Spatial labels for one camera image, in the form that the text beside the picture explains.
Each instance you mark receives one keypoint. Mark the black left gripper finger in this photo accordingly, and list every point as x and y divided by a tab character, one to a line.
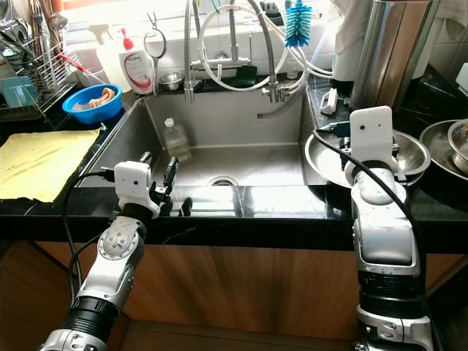
144	157
170	172

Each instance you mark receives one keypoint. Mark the large shallow steel bowl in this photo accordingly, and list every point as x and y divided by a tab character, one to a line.
325	164

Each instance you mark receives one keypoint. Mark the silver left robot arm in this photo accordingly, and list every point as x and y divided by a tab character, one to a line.
117	252

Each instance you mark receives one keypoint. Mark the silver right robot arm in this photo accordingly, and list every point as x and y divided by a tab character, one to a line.
384	234

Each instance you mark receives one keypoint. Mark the clear plastic bottle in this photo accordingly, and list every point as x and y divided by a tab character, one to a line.
176	142

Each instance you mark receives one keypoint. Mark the round sink drain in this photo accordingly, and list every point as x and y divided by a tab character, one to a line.
223	181

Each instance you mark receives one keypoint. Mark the blue plastic bowl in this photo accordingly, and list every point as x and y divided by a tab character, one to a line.
91	117

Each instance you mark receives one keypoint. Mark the deep steel bowl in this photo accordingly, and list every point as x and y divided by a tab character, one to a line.
413	150

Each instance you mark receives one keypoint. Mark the small white plastic clip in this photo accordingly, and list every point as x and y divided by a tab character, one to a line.
329	101

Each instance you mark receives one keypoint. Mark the peach coloured rag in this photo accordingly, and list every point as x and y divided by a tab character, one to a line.
101	97

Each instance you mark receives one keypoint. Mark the small steel bowl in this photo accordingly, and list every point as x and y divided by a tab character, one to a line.
170	82

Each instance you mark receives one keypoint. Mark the white red pump soap bottle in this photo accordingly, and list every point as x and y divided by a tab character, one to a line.
137	73

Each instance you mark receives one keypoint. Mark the stainless steel sink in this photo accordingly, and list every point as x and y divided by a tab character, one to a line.
248	142

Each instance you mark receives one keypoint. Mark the wide steel basin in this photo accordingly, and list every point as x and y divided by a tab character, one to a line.
435	150

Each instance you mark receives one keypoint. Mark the white spray bottle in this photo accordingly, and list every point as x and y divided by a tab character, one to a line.
107	66

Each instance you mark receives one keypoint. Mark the yellow cloth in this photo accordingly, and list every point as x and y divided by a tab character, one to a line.
44	166

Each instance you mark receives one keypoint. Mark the dark wooden cabinet front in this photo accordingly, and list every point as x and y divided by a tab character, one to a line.
234	292

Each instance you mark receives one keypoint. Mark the teal plastic container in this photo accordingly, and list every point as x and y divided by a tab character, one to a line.
18	93

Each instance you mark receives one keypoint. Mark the steel gooseneck faucet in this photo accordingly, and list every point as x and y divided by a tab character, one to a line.
276	69

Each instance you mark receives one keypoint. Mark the dark green sponge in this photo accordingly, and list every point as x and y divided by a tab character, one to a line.
246	75

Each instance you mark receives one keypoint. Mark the white jug with blue label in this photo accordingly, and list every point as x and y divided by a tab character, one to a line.
347	44

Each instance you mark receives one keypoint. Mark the tall stainless steel container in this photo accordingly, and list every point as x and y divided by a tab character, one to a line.
395	51

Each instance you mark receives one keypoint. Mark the blue bottle brush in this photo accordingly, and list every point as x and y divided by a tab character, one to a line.
300	25

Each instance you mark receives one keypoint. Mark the steel ladle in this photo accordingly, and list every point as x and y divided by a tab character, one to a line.
58	22

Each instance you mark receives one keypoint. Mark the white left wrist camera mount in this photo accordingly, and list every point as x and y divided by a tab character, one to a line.
135	188

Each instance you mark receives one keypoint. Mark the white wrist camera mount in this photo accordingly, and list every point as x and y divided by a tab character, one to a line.
135	188
371	135

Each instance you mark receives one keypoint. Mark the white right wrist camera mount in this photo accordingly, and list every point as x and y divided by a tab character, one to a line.
371	135

